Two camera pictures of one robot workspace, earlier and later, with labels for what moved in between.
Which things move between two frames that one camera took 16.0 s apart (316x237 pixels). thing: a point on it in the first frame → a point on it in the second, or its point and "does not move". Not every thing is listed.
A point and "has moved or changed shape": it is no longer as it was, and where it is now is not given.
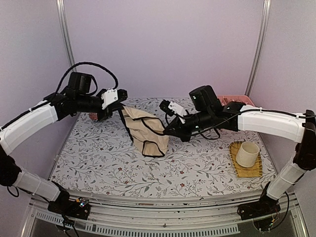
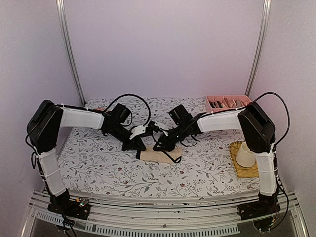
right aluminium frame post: (261, 41) does not move
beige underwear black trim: (147, 132) has moved or changed shape
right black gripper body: (205, 120) → (172, 144)
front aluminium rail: (116, 214) does not move
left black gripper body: (107, 113) → (133, 143)
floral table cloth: (102, 158) does not move
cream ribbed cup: (247, 154) does not move
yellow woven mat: (255, 171) does not move
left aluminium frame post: (61, 7) does not move
